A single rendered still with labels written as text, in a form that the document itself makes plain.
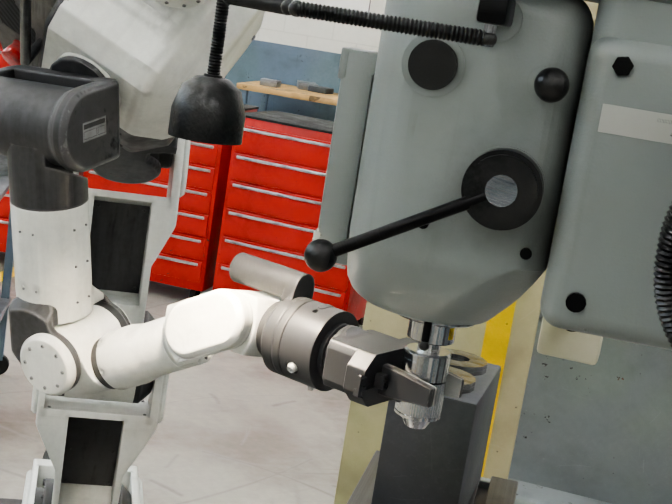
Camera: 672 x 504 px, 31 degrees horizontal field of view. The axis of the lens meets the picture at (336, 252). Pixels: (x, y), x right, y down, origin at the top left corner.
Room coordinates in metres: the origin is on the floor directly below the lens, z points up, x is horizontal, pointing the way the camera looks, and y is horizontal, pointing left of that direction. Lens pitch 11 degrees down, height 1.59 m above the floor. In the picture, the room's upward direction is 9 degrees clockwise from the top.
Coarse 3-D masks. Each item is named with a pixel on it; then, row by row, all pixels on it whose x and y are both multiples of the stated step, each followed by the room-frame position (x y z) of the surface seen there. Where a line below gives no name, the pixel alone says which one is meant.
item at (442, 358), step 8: (408, 344) 1.18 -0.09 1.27; (416, 344) 1.19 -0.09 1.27; (408, 352) 1.16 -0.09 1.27; (416, 352) 1.16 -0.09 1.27; (424, 352) 1.16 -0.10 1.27; (440, 352) 1.17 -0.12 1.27; (448, 352) 1.18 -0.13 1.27; (416, 360) 1.16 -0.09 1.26; (424, 360) 1.15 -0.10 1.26; (432, 360) 1.15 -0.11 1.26; (440, 360) 1.16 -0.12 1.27; (448, 360) 1.16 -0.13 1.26
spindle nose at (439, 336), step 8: (408, 328) 1.17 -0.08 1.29; (416, 328) 1.16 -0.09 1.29; (432, 328) 1.15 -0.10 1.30; (440, 328) 1.15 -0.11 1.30; (448, 328) 1.16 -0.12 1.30; (456, 328) 1.17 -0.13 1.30; (408, 336) 1.17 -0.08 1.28; (416, 336) 1.16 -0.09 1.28; (432, 336) 1.15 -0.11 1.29; (440, 336) 1.15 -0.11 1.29; (448, 336) 1.16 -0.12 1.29; (432, 344) 1.15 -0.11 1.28; (440, 344) 1.15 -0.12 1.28; (448, 344) 1.16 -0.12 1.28
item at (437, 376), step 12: (408, 360) 1.16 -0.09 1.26; (408, 372) 1.16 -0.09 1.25; (420, 372) 1.15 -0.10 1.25; (432, 372) 1.15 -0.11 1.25; (444, 372) 1.16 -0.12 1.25; (432, 384) 1.15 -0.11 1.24; (444, 384) 1.16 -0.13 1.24; (396, 408) 1.17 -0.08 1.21; (408, 408) 1.16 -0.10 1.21; (420, 408) 1.15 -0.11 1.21; (432, 408) 1.16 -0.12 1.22; (420, 420) 1.15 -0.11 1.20; (432, 420) 1.16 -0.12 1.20
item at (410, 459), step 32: (480, 384) 1.65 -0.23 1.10; (448, 416) 1.57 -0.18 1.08; (480, 416) 1.62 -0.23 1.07; (384, 448) 1.59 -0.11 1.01; (416, 448) 1.57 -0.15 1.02; (448, 448) 1.56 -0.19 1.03; (480, 448) 1.69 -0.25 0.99; (384, 480) 1.58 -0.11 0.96; (416, 480) 1.57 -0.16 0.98; (448, 480) 1.56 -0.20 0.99
